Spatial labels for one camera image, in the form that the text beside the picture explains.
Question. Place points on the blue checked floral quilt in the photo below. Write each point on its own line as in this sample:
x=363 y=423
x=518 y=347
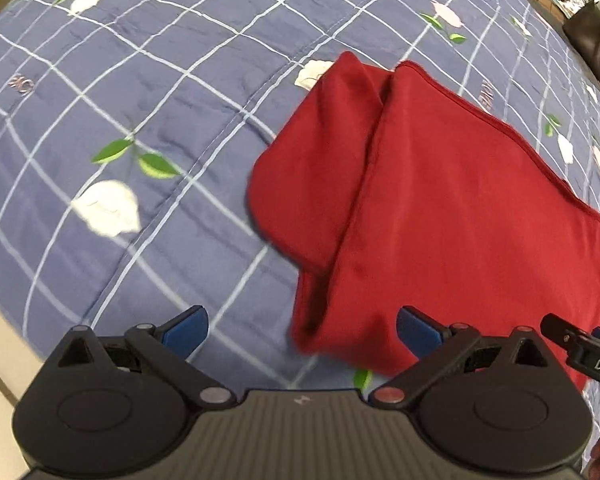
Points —
x=129 y=130

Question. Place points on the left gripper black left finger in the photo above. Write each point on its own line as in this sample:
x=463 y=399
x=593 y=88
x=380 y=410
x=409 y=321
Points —
x=102 y=407

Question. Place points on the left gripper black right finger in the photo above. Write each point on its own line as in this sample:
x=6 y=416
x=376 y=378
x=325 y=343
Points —
x=502 y=405

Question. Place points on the red knit shirt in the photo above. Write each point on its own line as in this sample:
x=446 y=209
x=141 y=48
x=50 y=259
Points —
x=389 y=190

